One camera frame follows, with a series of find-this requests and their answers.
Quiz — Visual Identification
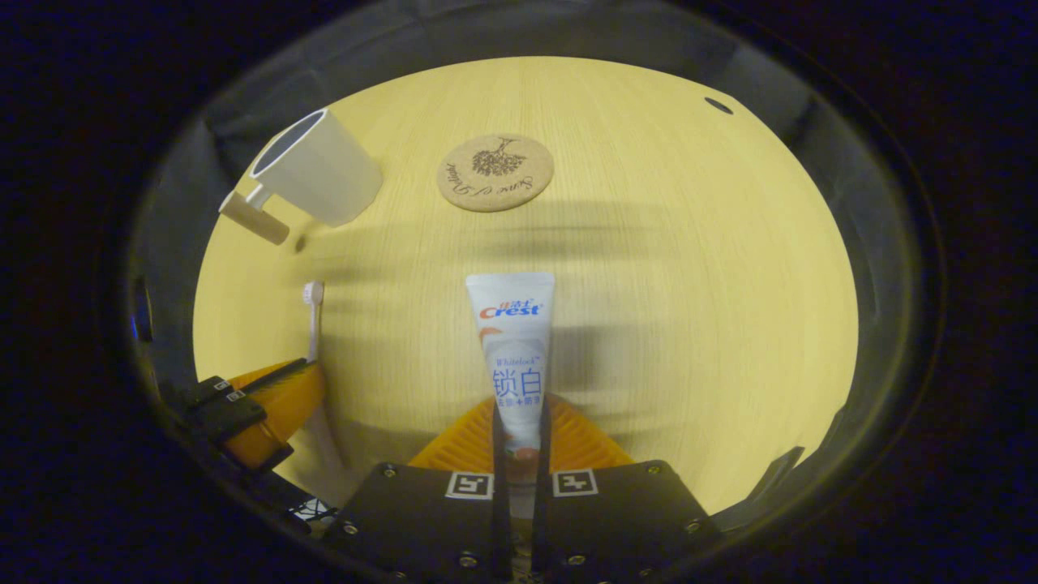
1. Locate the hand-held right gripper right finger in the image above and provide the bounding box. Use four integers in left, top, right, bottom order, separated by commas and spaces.
531, 393, 724, 584

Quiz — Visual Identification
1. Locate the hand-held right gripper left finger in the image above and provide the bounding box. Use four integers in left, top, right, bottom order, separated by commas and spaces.
324, 395, 513, 584

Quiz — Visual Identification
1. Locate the white toothbrush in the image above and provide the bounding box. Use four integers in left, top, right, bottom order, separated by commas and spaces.
302, 281, 351, 487

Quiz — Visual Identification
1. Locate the white toothpaste tube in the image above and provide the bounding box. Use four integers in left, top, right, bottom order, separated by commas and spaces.
465, 273, 556, 496

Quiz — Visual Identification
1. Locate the white cup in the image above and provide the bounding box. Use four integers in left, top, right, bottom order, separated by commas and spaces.
219, 108, 384, 246

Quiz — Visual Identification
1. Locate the round cork coaster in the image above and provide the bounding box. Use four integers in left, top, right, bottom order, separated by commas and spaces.
436, 134, 555, 213

